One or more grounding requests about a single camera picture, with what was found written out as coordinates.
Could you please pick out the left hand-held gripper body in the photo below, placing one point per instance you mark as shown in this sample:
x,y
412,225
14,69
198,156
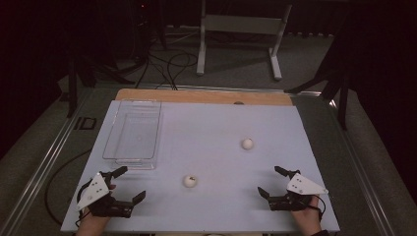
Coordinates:
x,y
95,192

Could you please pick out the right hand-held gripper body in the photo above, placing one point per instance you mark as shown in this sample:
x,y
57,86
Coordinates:
x,y
305,186

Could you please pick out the clear plastic container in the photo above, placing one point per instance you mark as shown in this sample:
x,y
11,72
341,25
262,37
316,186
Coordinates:
x,y
132,137

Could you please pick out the plain white ball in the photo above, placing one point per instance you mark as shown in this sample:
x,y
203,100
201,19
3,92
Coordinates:
x,y
247,143

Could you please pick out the white ball with dark mark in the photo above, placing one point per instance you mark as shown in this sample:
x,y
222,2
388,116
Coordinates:
x,y
190,181

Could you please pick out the person's left hand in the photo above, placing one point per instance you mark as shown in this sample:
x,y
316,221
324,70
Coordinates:
x,y
92,225

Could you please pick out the person's right hand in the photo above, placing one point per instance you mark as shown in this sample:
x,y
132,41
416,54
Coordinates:
x,y
309,219

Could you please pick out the white table mat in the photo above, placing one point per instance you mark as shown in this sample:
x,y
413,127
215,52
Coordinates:
x,y
213,131

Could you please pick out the black angled stand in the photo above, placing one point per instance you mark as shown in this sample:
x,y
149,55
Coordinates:
x,y
342,98

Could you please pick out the black tripod stand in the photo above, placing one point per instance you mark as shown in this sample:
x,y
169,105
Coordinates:
x,y
72,85

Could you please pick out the dark equipment rack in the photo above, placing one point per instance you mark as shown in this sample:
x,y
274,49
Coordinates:
x,y
144,26

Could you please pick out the white metal stand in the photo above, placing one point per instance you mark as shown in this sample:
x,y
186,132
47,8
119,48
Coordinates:
x,y
242,24

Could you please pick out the metal floor rail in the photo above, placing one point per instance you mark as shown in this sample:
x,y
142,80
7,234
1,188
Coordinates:
x,y
364,170
42,167

